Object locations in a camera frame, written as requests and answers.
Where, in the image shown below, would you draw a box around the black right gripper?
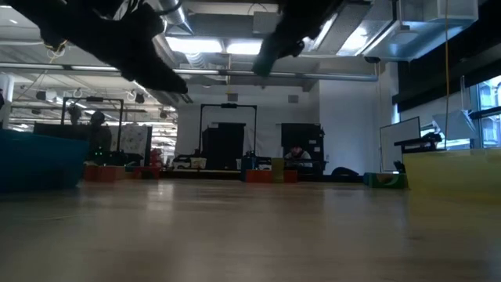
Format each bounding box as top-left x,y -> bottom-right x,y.
252,0 -> 345,78

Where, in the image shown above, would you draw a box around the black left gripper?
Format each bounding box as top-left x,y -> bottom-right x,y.
38,7 -> 188,94

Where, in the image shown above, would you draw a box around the red wooden arch block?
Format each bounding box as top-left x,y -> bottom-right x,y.
245,169 -> 274,184
83,164 -> 117,183

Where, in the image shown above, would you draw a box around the green wooden arch block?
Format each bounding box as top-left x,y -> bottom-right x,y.
369,172 -> 408,190

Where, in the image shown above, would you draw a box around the bright ceiling light panel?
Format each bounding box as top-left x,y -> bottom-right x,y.
225,40 -> 263,56
166,37 -> 224,55

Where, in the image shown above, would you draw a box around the long ceiling pipe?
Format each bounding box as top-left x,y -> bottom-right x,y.
0,61 -> 379,82

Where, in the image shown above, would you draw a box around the white printed cloth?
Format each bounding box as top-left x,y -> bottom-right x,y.
111,124 -> 153,165

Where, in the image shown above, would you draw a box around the red background object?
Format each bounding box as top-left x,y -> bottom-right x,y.
150,147 -> 164,168

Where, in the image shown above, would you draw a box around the person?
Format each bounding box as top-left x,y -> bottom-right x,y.
86,110 -> 114,161
283,143 -> 314,170

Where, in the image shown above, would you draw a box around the black backdrop panel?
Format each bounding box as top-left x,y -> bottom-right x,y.
202,122 -> 247,168

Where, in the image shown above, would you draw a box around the black cabinet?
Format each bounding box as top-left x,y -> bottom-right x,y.
280,122 -> 326,175

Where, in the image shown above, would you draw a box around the long red wooden block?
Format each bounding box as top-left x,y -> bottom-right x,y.
132,166 -> 161,181

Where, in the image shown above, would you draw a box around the light green wooden block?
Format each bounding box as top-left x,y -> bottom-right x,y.
270,157 -> 286,184

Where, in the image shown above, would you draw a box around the black bag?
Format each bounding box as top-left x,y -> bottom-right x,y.
331,166 -> 362,182

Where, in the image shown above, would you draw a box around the blue plastic bin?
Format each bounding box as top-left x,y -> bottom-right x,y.
0,128 -> 90,193

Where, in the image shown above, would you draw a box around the whiteboard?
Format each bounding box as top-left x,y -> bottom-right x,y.
378,116 -> 422,173

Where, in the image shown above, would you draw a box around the yellow plastic bin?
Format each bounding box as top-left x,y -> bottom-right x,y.
402,147 -> 501,203

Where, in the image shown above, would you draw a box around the window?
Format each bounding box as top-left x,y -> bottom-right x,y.
475,76 -> 501,149

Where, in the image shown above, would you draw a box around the round metal air duct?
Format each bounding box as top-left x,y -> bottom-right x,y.
156,0 -> 196,36

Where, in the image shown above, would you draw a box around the black looped cable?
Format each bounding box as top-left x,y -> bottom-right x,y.
154,0 -> 185,17

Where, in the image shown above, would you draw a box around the black aluminium table frame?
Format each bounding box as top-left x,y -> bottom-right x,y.
174,171 -> 369,183

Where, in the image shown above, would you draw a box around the silver ventilation duct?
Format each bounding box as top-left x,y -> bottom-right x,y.
363,0 -> 481,63

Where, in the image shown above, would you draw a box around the yellow hanging cable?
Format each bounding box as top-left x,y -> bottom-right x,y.
444,0 -> 450,150

